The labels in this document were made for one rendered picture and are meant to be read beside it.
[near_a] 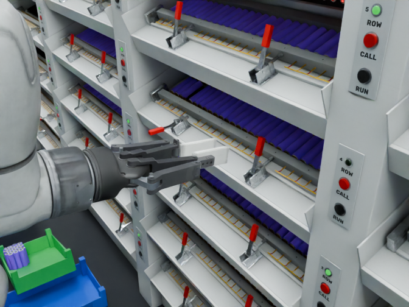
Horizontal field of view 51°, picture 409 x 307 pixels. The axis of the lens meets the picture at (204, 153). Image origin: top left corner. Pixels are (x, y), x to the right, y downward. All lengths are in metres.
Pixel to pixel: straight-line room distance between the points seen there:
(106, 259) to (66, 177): 1.24
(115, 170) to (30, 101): 0.17
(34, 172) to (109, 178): 0.10
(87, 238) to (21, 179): 1.39
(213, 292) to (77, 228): 0.96
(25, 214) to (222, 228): 0.55
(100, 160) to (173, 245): 0.71
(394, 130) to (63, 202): 0.41
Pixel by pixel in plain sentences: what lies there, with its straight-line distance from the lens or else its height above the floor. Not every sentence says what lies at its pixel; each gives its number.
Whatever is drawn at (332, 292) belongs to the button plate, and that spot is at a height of 0.65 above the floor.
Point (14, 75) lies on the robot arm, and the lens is 0.45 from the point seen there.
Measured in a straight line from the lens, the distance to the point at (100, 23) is 1.25.
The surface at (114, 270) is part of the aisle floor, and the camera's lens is 1.73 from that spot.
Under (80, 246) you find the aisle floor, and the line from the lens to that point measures 1.87.
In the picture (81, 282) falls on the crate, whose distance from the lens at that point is 1.70.
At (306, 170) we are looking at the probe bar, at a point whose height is 0.78.
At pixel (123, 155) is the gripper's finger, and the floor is 0.87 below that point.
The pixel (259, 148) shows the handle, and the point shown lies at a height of 0.81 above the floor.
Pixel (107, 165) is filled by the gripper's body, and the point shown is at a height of 0.88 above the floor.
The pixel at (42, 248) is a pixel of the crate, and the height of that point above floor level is 0.01.
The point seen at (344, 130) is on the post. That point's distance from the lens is 0.60.
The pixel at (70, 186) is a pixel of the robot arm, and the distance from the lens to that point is 0.56.
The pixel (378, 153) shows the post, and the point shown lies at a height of 0.91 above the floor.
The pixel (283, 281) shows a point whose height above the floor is 0.55.
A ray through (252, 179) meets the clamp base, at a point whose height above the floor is 0.75.
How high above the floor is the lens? 1.17
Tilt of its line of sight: 28 degrees down
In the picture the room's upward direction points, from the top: straight up
